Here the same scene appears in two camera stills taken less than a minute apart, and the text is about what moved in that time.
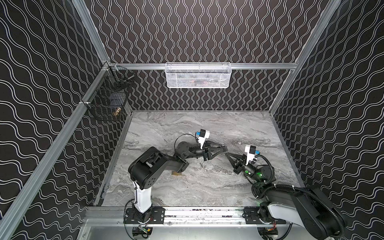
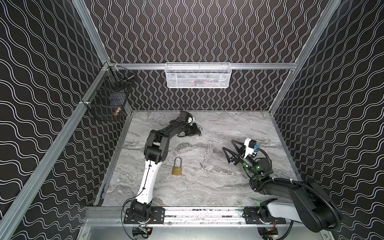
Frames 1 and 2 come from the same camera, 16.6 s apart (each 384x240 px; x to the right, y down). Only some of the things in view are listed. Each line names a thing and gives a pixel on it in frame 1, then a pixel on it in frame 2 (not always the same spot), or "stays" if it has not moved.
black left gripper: (205, 151) → (186, 126)
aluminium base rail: (188, 216) stays
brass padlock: (176, 173) stays
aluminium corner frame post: (91, 29) stays
